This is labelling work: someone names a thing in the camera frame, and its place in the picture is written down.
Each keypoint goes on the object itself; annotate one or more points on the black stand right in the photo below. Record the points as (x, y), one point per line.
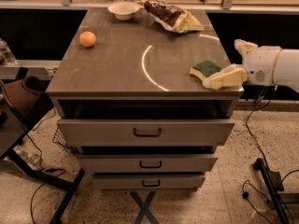
(274, 185)

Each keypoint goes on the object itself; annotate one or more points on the blue tape cross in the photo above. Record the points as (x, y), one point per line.
(144, 207)

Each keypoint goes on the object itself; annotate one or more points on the green and yellow sponge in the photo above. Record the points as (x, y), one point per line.
(204, 69)

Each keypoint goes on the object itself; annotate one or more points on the orange fruit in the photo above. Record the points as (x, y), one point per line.
(87, 39)

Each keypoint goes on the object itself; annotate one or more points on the clear plastic bottle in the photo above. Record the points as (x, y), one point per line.
(6, 53)

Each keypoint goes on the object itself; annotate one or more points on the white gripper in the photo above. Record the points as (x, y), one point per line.
(261, 64)

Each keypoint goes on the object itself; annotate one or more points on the middle drawer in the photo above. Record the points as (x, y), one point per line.
(185, 163)

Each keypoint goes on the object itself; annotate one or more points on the drawer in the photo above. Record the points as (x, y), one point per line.
(118, 182)
(145, 133)
(185, 163)

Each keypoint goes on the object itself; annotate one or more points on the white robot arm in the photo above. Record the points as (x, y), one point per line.
(286, 69)

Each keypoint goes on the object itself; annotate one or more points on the grey drawer cabinet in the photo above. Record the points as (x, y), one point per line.
(140, 71)

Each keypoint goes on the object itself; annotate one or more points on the white bowl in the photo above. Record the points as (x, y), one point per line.
(123, 10)

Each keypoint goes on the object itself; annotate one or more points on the brown chair seat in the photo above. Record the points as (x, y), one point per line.
(22, 95)

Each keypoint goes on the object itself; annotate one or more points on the top drawer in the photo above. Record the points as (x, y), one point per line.
(145, 133)

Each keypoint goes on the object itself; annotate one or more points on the brown chip bag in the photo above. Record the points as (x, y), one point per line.
(172, 18)

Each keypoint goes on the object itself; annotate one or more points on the bottom drawer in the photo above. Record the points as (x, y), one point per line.
(118, 182)

